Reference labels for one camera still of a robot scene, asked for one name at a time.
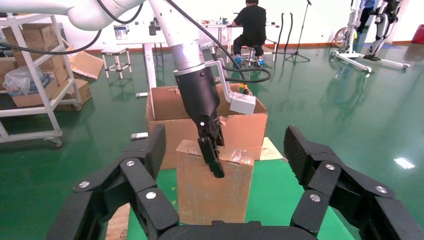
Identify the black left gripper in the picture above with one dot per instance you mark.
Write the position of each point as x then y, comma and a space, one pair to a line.
198, 96

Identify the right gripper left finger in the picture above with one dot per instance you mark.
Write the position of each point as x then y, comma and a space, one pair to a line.
132, 185

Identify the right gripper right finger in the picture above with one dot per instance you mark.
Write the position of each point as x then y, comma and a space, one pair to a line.
334, 185

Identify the small taped cardboard box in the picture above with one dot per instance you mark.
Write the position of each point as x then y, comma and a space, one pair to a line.
205, 195

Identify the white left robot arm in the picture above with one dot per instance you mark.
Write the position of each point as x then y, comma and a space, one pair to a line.
179, 30

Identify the large open cardboard carton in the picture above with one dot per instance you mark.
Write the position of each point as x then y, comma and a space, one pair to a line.
245, 132

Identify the brown cardboard floor box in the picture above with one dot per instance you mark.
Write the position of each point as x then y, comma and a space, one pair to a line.
78, 94

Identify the flattened cardboard sheet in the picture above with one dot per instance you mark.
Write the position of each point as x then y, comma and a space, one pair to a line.
84, 64

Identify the flat brown shelf box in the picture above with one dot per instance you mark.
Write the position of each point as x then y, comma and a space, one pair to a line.
33, 98

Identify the large cardboard shelf box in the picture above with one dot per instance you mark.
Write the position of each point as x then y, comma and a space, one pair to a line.
33, 36

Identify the green table cloth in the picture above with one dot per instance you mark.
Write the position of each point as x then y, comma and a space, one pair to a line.
271, 188

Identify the blue shoe cover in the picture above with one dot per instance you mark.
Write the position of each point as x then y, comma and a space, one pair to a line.
260, 61
238, 60

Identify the chrome swivel stool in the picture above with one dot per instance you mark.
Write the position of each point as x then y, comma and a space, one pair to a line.
251, 62

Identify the white column table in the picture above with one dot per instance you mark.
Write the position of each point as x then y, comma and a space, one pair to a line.
149, 66

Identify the white wheeled shelf rack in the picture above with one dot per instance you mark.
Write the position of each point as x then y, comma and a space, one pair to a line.
33, 135

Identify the white desk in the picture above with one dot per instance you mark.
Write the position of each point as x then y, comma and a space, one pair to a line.
218, 25

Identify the black tripod stand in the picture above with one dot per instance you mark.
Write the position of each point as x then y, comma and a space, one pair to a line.
297, 57

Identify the person in black clothes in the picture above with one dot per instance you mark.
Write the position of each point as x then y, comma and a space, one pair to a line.
250, 23

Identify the black bottle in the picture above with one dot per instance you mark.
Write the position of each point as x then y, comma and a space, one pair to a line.
152, 29

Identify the yellow rimmed wheel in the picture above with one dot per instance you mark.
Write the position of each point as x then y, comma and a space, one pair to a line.
338, 38

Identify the clear plastic bag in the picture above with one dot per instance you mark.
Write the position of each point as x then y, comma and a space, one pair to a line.
20, 79

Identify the hanging humanoid robot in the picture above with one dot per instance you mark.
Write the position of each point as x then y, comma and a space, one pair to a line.
381, 30

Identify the red floor object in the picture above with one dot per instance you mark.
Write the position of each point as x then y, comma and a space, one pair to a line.
418, 38

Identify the person in blue top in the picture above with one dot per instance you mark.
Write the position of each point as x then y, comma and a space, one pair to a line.
366, 13

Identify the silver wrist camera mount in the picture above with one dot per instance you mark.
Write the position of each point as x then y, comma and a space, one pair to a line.
243, 104

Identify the white hoist frame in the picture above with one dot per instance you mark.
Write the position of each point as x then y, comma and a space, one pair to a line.
351, 58

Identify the small white stool frame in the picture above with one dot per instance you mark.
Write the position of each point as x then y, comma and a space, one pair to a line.
114, 51

